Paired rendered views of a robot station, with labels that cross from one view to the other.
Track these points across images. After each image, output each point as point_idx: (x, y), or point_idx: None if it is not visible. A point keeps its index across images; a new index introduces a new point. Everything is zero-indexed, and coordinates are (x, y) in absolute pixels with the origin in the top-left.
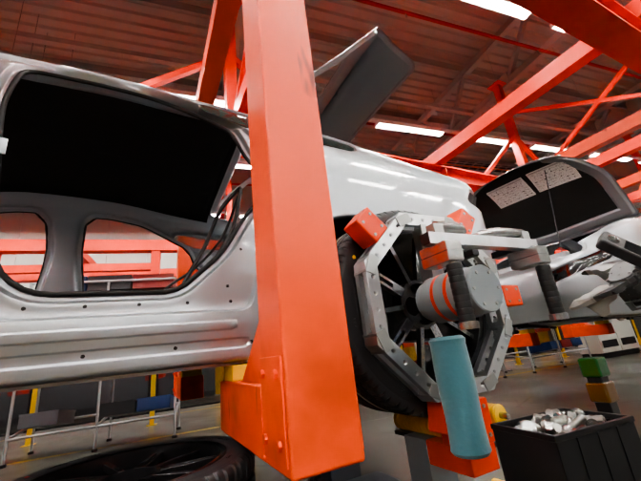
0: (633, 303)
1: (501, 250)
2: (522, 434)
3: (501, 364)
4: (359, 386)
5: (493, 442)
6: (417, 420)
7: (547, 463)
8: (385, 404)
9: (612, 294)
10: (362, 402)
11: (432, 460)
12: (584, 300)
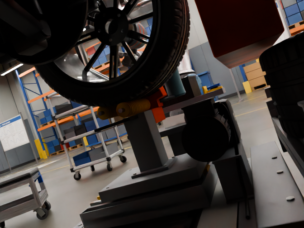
0: (131, 65)
1: (92, 26)
2: (192, 77)
3: None
4: (182, 52)
5: None
6: (139, 102)
7: (196, 83)
8: (175, 70)
9: (138, 58)
10: (165, 71)
11: (156, 120)
12: (137, 57)
